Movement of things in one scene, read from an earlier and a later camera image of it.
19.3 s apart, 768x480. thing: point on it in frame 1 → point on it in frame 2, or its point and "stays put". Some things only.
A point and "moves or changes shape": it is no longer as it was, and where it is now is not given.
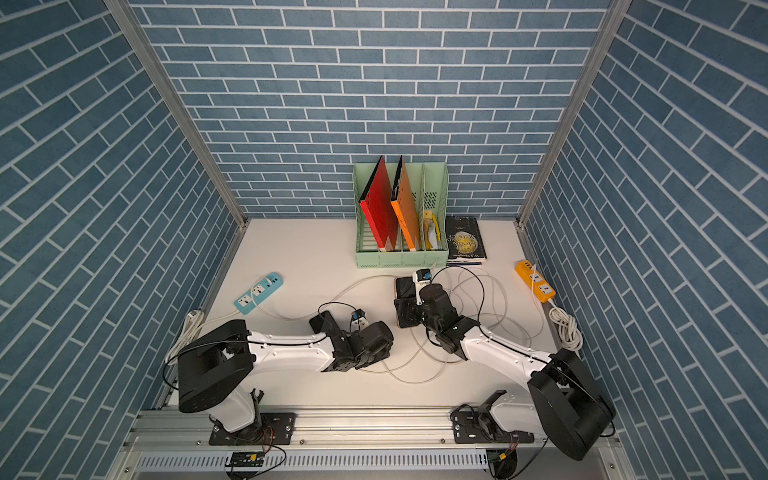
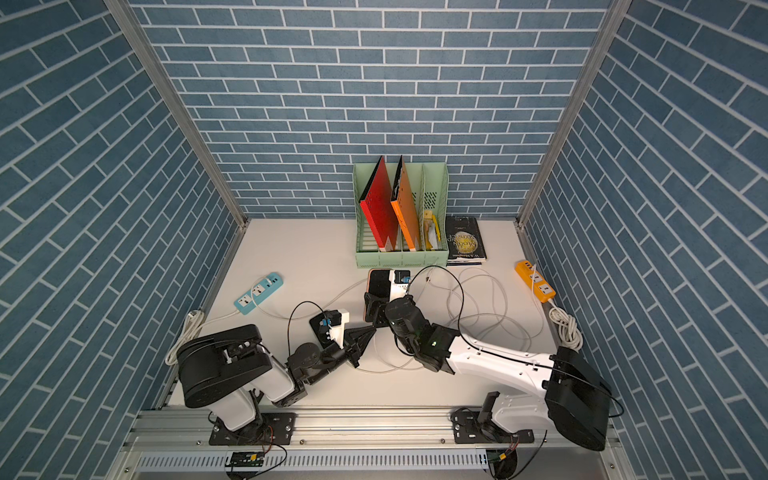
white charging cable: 329,307 stays put
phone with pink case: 404,288 moves or changes shape
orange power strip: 535,280 stays put
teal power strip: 247,303 stays put
